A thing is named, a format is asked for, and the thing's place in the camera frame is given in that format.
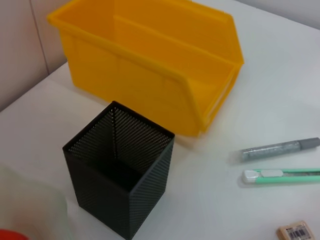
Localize yellow plastic bin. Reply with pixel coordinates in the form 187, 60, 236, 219
46, 0, 245, 137

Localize black mesh pen holder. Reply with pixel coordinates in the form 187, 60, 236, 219
62, 100, 176, 239

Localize grey marker pen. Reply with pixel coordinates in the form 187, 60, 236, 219
237, 136, 320, 165

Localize pale green glass fruit plate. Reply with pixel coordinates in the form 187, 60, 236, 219
0, 164, 68, 240

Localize beige barcode eraser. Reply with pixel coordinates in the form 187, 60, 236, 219
277, 219, 315, 240

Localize mint green utility knife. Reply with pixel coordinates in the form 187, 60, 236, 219
241, 167, 320, 187

